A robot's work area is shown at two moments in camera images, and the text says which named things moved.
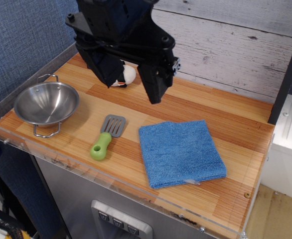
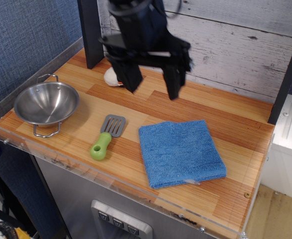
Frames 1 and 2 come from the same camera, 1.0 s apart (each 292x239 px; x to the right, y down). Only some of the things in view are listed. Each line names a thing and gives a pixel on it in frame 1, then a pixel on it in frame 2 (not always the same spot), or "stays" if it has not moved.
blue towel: x=179 y=153 stays
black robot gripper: x=124 y=29 → x=142 y=39
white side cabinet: x=285 y=169 stays
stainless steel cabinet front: x=74 y=190 stays
